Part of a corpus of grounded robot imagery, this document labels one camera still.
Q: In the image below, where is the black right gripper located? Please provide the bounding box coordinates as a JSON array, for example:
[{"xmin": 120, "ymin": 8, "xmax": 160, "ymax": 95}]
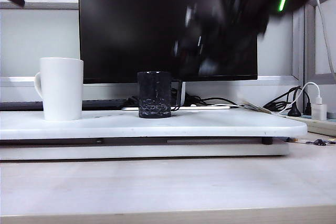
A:
[{"xmin": 173, "ymin": 1, "xmax": 226, "ymax": 78}]

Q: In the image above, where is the black textured cup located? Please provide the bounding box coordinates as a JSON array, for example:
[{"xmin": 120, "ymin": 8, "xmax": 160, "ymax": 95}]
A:
[{"xmin": 137, "ymin": 71, "xmax": 182, "ymax": 119}]

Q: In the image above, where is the black computer monitor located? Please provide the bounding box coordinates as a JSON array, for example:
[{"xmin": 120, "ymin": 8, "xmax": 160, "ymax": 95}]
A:
[{"xmin": 78, "ymin": 0, "xmax": 258, "ymax": 84}]

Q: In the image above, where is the stack of paper booklets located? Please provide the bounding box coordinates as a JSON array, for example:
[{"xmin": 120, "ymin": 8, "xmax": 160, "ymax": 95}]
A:
[{"xmin": 237, "ymin": 97, "xmax": 272, "ymax": 114}]

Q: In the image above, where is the white desk riser board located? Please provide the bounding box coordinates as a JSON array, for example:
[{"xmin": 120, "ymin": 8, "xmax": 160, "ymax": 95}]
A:
[{"xmin": 0, "ymin": 110, "xmax": 308, "ymax": 141}]

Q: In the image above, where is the black keyboard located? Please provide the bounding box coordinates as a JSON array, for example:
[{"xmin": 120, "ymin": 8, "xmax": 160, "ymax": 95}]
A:
[{"xmin": 0, "ymin": 99, "xmax": 129, "ymax": 111}]

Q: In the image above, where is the white ceramic mug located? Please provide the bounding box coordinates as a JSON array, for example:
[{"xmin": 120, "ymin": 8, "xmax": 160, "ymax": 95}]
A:
[{"xmin": 34, "ymin": 57, "xmax": 85, "ymax": 121}]

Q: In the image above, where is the black round power plug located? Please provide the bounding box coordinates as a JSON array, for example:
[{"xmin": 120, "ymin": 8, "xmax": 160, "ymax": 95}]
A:
[{"xmin": 288, "ymin": 98, "xmax": 302, "ymax": 118}]

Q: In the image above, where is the white desk riser base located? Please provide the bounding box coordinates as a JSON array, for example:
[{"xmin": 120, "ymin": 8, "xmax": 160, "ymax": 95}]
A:
[{"xmin": 0, "ymin": 140, "xmax": 289, "ymax": 162}]

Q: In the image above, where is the black slim power plug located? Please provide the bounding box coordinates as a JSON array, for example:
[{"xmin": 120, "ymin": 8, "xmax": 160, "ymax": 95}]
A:
[{"xmin": 304, "ymin": 91, "xmax": 312, "ymax": 116}]

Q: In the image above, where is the white usb charger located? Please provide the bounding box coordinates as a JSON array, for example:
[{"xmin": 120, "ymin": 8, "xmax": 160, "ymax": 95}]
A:
[{"xmin": 311, "ymin": 104, "xmax": 328, "ymax": 121}]

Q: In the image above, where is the white power strip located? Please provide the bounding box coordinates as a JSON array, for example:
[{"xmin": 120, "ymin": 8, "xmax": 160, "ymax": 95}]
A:
[{"xmin": 278, "ymin": 113, "xmax": 336, "ymax": 137}]

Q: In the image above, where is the grey rear partition frame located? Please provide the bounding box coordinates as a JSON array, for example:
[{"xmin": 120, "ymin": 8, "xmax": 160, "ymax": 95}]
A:
[{"xmin": 0, "ymin": 0, "xmax": 305, "ymax": 88}]

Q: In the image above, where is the black monitor cable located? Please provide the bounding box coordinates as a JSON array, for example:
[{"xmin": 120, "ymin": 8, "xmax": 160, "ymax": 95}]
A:
[{"xmin": 185, "ymin": 95, "xmax": 241, "ymax": 106}]

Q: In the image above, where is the black power cable bundle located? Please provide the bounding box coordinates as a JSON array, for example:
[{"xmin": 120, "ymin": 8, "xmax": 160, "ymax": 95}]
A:
[{"xmin": 262, "ymin": 86, "xmax": 301, "ymax": 114}]

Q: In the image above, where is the grey side partition frame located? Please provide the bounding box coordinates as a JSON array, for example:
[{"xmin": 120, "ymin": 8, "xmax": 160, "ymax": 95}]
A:
[{"xmin": 303, "ymin": 0, "xmax": 336, "ymax": 86}]

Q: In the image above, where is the white charging cable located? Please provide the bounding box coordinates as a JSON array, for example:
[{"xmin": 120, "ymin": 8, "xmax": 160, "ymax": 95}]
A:
[{"xmin": 278, "ymin": 81, "xmax": 323, "ymax": 116}]

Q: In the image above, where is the thick white hanging cable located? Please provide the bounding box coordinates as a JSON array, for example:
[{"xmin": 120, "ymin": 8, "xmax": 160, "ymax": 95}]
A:
[{"xmin": 316, "ymin": 0, "xmax": 336, "ymax": 78}]

